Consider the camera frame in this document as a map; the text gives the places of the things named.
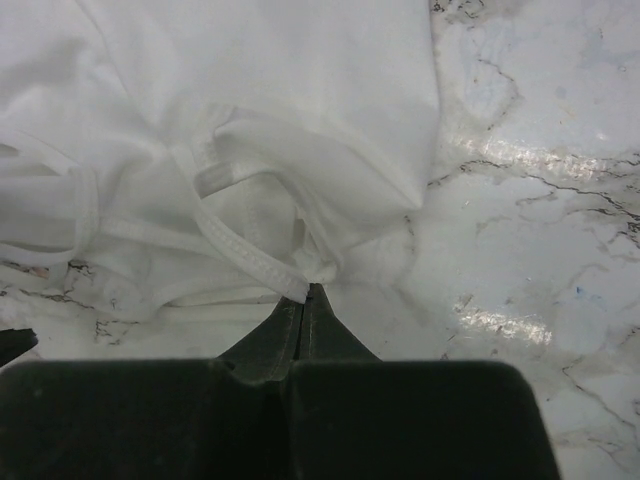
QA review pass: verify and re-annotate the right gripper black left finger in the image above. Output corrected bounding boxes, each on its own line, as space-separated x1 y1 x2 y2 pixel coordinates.
217 298 303 383

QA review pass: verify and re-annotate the white cloth garment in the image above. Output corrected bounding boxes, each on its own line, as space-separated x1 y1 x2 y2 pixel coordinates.
1 1 439 320

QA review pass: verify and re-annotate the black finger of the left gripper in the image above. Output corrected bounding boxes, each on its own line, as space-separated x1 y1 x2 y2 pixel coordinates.
0 329 38 367

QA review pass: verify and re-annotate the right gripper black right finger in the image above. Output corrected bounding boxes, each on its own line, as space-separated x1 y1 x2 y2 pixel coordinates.
298 284 380 362

